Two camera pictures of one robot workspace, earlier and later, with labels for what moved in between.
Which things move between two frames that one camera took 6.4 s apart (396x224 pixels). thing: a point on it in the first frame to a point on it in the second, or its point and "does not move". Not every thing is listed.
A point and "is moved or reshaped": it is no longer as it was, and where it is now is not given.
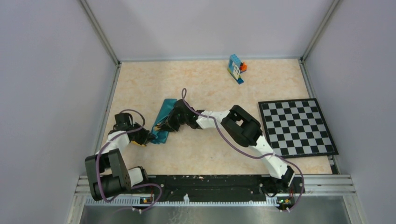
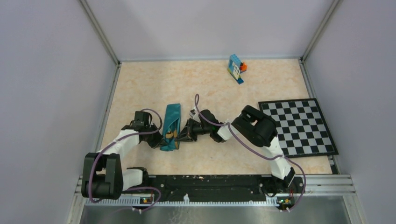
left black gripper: (146, 137) to (157, 142)
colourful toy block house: (235, 67) does not move
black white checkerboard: (296, 128) does not move
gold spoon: (158, 127) is moved or reshaped
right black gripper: (169, 124) to (187, 134)
